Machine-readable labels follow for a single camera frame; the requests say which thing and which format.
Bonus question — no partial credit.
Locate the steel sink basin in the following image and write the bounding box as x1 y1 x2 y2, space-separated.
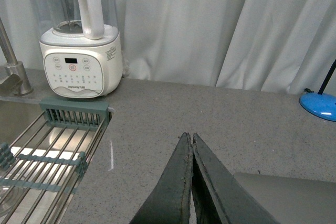
0 100 106 224

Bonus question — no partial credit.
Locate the white curtain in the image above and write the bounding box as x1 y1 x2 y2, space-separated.
0 0 336 95

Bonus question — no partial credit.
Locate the grey laptop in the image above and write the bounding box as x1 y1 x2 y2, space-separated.
234 173 335 223

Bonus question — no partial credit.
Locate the blue desk lamp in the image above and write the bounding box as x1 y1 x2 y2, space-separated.
299 61 335 122

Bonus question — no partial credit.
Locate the white blender appliance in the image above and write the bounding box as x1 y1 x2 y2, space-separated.
39 0 123 99

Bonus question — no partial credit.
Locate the steel faucet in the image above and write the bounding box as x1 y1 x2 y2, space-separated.
1 20 34 97

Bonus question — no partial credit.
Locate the green sink drying rack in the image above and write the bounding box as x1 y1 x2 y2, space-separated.
0 97 116 224

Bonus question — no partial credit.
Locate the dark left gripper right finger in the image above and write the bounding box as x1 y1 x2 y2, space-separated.
192 133 279 223

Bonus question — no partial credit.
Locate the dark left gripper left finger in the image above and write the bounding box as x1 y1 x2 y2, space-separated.
130 132 194 223

